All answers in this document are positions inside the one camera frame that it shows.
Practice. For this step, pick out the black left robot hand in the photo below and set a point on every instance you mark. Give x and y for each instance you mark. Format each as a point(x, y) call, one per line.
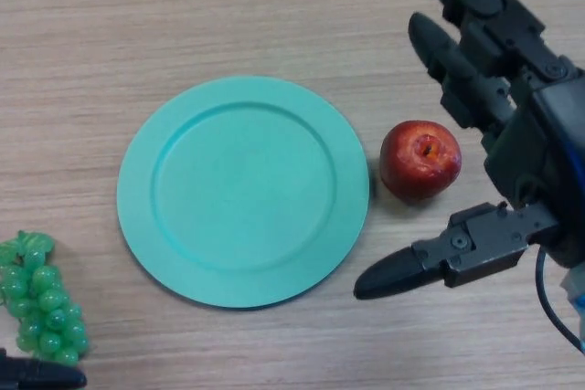
point(36, 376)

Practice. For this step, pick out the green grapes bunch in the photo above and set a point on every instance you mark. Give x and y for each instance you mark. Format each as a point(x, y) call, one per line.
point(45, 308)

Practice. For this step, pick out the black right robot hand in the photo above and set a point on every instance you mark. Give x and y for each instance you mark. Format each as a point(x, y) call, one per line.
point(535, 157)

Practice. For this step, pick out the teal round plate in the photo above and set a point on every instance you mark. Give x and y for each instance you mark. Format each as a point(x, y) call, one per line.
point(242, 189)

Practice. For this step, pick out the red apple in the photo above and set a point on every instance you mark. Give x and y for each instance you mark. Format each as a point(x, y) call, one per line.
point(416, 166)

